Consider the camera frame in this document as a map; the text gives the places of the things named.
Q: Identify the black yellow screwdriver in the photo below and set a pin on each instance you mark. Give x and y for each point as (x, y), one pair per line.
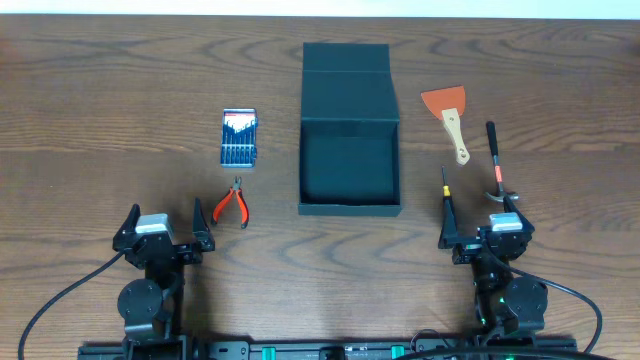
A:
(445, 188)

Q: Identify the orange blade wooden scraper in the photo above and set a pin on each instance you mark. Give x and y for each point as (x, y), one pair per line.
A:
(448, 105)

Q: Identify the black handled claw hammer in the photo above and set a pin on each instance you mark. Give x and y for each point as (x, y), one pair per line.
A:
(500, 193)

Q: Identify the blue screwdriver set case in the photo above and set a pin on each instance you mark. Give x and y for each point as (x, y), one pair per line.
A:
(239, 138)

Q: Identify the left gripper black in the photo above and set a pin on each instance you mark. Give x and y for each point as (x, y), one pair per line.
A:
(163, 251)

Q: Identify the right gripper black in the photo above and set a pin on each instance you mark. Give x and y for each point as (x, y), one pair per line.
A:
(475, 248)

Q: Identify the orange handled pliers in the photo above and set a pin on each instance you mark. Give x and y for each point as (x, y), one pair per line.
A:
(235, 191)

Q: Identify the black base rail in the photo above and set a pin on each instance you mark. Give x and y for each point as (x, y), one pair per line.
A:
(242, 350)

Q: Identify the dark green open box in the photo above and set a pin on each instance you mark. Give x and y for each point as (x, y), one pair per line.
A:
(349, 132)

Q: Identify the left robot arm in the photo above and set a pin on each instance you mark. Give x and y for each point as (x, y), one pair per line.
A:
(152, 306)

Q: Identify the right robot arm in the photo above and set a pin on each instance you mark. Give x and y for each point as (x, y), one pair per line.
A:
(508, 307)

